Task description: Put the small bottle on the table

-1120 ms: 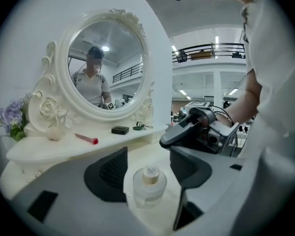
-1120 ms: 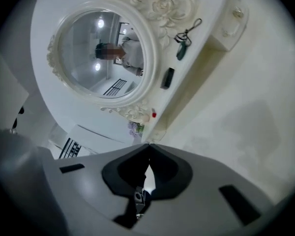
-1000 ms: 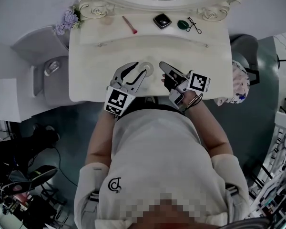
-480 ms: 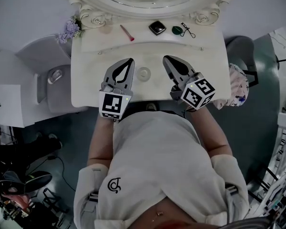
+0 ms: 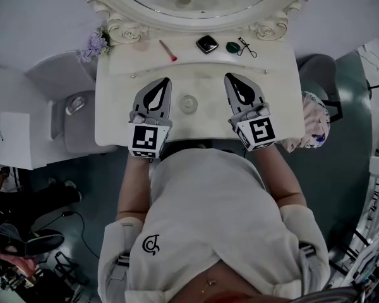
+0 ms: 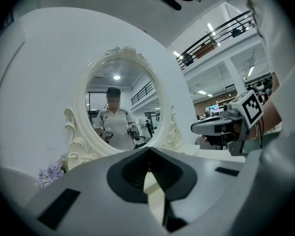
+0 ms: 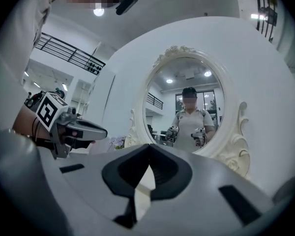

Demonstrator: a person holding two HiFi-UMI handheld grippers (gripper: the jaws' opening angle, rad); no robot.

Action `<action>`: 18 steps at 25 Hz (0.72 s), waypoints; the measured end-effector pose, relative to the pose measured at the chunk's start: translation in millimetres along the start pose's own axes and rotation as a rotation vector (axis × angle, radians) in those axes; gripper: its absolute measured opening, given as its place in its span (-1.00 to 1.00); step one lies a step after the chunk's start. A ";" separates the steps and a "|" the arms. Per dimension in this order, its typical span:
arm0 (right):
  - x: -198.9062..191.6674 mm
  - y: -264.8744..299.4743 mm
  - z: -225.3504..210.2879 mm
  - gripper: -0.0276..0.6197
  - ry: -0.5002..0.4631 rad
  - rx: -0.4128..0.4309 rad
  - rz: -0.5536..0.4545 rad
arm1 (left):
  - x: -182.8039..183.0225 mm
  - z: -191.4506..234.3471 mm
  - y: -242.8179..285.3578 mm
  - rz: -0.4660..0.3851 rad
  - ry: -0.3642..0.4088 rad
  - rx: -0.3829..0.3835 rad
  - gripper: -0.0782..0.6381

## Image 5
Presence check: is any black metal stool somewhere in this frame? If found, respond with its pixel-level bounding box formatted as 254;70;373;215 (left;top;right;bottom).
52;250;91;287

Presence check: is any black square compact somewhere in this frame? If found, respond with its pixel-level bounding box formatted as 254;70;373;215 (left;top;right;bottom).
195;34;220;56

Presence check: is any person's right forearm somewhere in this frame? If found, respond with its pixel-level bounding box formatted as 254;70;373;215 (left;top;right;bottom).
251;143;308;208

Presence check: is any person's left forearm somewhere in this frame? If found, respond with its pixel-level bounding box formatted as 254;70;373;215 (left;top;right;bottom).
116;155;156;224

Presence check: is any silver metal handle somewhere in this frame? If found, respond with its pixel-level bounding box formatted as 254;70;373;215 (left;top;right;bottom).
64;95;87;116

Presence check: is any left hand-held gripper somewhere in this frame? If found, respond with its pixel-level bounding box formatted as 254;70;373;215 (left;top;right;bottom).
127;77;174;161

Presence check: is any purple flower bunch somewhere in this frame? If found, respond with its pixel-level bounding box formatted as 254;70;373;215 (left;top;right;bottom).
78;26;112;63

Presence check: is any floral fabric bag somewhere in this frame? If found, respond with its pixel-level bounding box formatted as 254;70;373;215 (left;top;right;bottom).
279;90;332;153

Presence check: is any black floor cable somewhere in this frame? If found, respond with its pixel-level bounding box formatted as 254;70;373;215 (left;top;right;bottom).
33;210;101;259

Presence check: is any grey round chair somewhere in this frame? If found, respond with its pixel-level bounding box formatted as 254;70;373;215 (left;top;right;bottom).
298;54;344;124

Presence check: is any light grey armchair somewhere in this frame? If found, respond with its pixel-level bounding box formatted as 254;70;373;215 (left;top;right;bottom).
24;50;118;156

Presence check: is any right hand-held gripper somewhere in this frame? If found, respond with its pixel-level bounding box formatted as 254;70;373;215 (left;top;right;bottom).
224;73;277;153

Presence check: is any white dressing table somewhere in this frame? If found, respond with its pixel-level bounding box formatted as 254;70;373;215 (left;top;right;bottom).
83;0;313;148

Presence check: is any oval white-framed mirror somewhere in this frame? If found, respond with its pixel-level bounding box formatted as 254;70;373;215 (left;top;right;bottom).
83;0;313;44

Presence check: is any white side table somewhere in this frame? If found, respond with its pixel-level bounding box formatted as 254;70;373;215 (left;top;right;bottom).
0;111;54;171

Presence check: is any white metal rack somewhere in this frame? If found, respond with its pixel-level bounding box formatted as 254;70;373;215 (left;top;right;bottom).
330;155;379;303

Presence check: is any person's white shirt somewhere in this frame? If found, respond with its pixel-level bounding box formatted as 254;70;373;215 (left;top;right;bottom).
97;148;332;303

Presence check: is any black eyelash curler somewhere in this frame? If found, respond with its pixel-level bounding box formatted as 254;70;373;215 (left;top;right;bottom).
238;37;258;59

